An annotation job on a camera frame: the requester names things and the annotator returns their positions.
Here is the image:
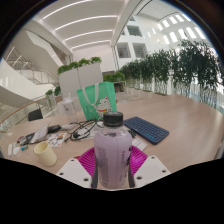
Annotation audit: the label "black power bank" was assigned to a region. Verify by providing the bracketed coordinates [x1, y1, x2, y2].
[47, 124, 63, 134]

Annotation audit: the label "black chair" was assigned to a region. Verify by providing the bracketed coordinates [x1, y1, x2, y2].
[27, 108, 44, 122]

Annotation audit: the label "white cabinet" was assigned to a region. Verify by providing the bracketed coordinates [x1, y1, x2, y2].
[57, 62, 104, 98]

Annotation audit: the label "row of tall green plants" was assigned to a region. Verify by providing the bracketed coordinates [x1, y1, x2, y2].
[119, 39, 224, 109]

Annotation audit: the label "black cable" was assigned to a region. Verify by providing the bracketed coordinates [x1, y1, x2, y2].
[64, 119, 104, 142]

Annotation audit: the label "cream yellow mug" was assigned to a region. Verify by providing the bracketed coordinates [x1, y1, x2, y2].
[33, 141, 58, 168]

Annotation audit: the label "green plants on cabinet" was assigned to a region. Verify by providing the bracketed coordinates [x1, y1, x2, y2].
[56, 56, 103, 75]

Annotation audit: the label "purple drink bottle black cap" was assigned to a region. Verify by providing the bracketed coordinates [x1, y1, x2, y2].
[93, 111, 133, 190]

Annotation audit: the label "colourful sticker sheet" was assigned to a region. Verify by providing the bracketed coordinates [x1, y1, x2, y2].
[46, 132, 67, 148]

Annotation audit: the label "dark blue keyboard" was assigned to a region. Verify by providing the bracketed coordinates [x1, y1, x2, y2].
[123, 116, 170, 146]

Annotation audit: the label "ceiling light strips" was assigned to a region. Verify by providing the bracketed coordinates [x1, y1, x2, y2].
[42, 0, 119, 50]

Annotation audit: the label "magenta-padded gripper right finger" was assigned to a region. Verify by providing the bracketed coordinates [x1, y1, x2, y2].
[128, 145, 172, 189]

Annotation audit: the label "white card packet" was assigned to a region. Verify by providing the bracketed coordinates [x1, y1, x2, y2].
[131, 137, 148, 152]

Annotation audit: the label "shelf unit with plants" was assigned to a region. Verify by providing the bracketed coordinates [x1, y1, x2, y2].
[103, 70, 128, 94]

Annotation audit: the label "potted plant planter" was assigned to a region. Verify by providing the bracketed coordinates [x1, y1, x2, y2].
[45, 85, 63, 104]

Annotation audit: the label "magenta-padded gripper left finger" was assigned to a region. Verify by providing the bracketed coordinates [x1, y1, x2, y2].
[55, 146, 98, 190]

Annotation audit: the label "white oblong device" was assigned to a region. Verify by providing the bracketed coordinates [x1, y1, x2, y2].
[7, 143, 14, 158]

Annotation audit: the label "green tote bag cat print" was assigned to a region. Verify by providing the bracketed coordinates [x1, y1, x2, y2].
[76, 81, 118, 122]

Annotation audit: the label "clear shaker bottle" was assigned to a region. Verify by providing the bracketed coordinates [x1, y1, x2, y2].
[61, 93, 79, 124]

